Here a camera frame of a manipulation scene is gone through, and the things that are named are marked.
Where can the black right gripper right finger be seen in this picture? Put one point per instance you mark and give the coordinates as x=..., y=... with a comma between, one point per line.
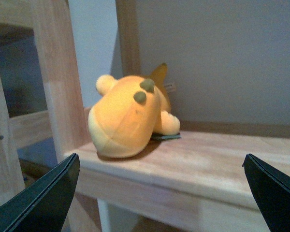
x=271, y=191

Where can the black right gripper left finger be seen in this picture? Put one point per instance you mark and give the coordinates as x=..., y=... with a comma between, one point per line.
x=43, y=206

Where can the orange plush toy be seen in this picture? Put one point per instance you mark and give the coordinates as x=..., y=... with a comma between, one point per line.
x=131, y=109

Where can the wooden shelf unit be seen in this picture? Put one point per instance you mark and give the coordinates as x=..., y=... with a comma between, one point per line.
x=231, y=60

